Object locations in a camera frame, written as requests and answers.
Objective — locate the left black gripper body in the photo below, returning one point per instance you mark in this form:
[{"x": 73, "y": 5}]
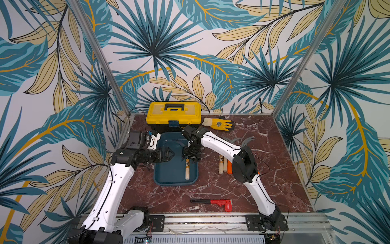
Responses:
[{"x": 149, "y": 156}]

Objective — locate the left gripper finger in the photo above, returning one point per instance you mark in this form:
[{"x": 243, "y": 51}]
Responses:
[
  {"x": 167, "y": 152},
  {"x": 166, "y": 158}
]

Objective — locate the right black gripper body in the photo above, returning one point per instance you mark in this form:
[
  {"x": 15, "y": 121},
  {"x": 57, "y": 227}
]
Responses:
[{"x": 191, "y": 151}]

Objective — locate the wooden sickle blue sheath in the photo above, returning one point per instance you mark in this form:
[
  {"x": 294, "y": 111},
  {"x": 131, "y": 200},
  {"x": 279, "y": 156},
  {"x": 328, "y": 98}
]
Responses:
[{"x": 187, "y": 167}]

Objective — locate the teal plastic tray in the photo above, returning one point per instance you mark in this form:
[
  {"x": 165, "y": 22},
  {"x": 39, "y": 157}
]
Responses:
[{"x": 172, "y": 173}]

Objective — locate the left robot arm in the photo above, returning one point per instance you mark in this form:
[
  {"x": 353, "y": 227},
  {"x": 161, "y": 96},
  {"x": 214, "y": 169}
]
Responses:
[{"x": 101, "y": 226}]

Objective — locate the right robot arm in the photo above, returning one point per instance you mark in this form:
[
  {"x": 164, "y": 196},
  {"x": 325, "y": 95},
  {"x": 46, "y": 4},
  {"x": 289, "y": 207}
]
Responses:
[{"x": 244, "y": 169}]

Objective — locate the yellow black toolbox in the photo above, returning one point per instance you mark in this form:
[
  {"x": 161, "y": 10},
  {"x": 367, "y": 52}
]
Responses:
[{"x": 171, "y": 116}]

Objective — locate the yellow work glove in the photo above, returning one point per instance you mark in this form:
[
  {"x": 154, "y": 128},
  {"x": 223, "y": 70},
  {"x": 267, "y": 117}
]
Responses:
[{"x": 218, "y": 124}]

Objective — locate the red black pipe wrench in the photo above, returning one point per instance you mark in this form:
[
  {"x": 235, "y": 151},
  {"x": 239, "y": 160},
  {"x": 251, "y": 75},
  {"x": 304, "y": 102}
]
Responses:
[{"x": 226, "y": 204}]

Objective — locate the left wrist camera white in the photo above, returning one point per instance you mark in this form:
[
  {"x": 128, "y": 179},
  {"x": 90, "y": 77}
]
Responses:
[{"x": 153, "y": 137}]

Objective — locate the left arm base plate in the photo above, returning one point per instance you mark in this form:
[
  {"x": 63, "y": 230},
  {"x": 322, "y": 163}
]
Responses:
[{"x": 154, "y": 223}]

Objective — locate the aluminium front rail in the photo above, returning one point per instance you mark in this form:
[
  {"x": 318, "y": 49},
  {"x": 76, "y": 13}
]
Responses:
[{"x": 237, "y": 223}]

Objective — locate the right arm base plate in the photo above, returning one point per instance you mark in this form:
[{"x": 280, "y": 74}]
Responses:
[{"x": 263, "y": 223}]

